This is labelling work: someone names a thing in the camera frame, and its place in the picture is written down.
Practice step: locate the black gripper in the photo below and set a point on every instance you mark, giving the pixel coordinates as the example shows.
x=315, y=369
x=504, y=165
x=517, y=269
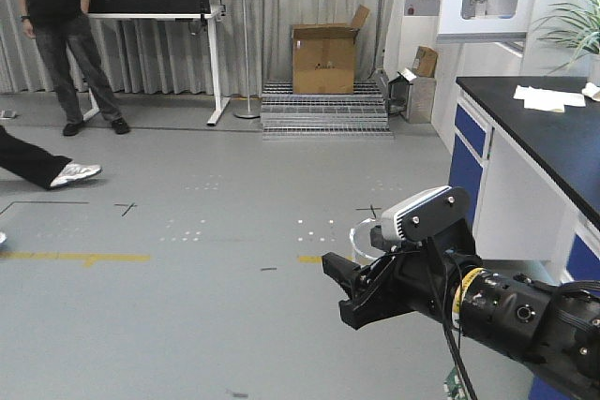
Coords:
x=413, y=277

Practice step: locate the clear glass beaker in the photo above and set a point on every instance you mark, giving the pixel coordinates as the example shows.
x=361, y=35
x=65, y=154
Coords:
x=363, y=252

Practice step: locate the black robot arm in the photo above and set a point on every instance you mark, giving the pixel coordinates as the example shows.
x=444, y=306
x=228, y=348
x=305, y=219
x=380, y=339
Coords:
x=552, y=329

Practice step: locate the metal grate platform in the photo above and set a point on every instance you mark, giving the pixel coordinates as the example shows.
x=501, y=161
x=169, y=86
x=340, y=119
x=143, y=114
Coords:
x=287, y=116

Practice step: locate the metal box on floor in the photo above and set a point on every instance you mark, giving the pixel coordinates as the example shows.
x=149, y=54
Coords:
x=407, y=95

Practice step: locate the lab bench with blue drawers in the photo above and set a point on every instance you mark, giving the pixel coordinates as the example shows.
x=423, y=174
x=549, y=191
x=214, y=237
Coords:
x=532, y=176

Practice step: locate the large open cardboard box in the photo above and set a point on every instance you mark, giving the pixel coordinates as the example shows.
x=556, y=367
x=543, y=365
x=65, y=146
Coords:
x=323, y=56

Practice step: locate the small cardboard box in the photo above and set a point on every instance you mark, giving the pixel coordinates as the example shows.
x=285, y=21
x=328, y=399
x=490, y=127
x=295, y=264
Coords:
x=425, y=62

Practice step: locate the white paper towels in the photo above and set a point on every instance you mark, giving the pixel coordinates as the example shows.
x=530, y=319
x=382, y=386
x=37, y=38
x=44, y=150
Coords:
x=555, y=101

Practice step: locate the walking person leg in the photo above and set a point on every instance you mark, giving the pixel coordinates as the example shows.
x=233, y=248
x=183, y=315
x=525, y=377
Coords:
x=39, y=167

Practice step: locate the green potted plant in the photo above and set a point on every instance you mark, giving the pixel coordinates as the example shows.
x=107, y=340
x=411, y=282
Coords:
x=573, y=25

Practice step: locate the standing person in black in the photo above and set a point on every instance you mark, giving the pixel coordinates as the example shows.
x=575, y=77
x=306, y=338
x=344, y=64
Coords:
x=60, y=27

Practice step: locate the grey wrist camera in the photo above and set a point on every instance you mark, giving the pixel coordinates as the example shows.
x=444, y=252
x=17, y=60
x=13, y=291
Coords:
x=420, y=216

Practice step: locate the white standing desk frame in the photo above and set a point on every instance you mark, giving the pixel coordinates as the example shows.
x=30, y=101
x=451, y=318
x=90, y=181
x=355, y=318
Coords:
x=152, y=57

